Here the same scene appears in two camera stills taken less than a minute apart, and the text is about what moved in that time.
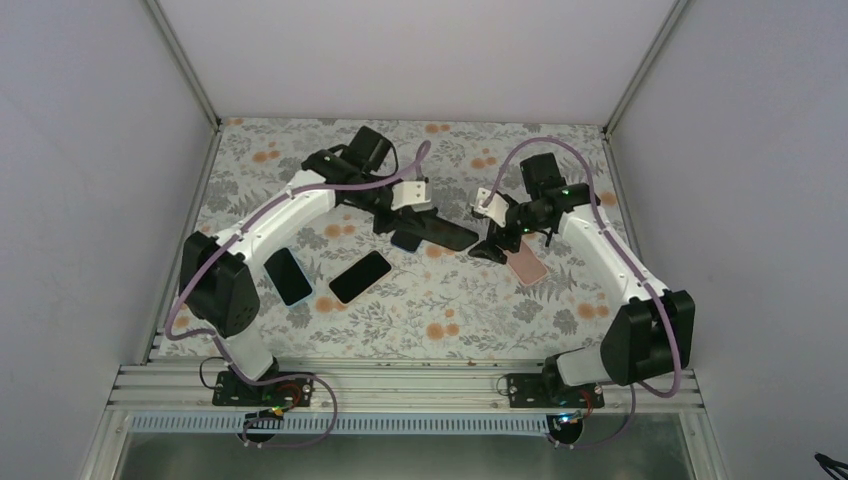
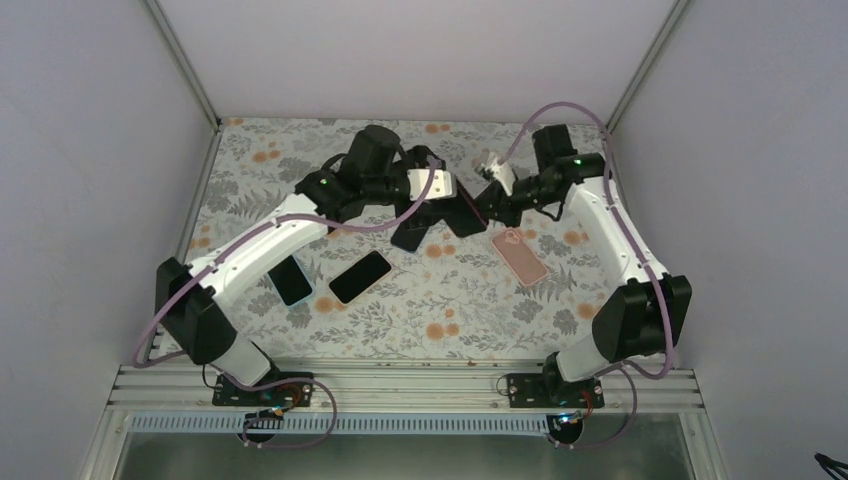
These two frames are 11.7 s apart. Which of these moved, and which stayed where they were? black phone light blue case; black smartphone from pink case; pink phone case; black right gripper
Moved: black right gripper
Stayed: black smartphone from pink case; pink phone case; black phone light blue case
